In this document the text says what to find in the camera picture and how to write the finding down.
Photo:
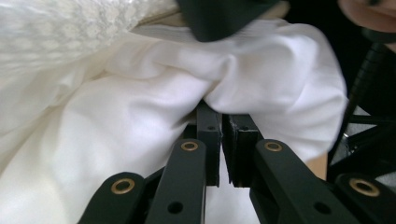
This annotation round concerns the white garment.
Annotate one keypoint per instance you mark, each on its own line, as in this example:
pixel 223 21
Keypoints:
pixel 124 140

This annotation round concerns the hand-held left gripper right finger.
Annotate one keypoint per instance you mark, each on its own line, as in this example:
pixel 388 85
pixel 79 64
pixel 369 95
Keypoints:
pixel 239 149

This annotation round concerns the black tripod stand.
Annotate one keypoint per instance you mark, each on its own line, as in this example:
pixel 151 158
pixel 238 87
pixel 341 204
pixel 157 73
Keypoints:
pixel 367 149

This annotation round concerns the white cloth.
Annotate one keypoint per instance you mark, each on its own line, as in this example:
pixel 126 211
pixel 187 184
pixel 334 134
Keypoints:
pixel 46 31

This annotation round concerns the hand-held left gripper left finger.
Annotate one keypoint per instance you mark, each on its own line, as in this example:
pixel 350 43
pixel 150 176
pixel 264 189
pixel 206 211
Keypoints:
pixel 211 146

